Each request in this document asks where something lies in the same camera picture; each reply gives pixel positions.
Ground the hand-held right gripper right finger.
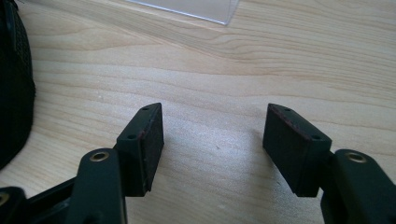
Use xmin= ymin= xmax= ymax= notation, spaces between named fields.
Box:
xmin=262 ymin=103 xmax=396 ymax=224

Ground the clear plastic container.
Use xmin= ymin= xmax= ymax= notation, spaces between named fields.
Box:
xmin=125 ymin=0 xmax=240 ymax=26

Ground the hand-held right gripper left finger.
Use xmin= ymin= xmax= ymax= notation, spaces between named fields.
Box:
xmin=64 ymin=102 xmax=165 ymax=224

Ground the black mesh fabric bag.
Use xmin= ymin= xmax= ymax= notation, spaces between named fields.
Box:
xmin=0 ymin=0 xmax=36 ymax=171

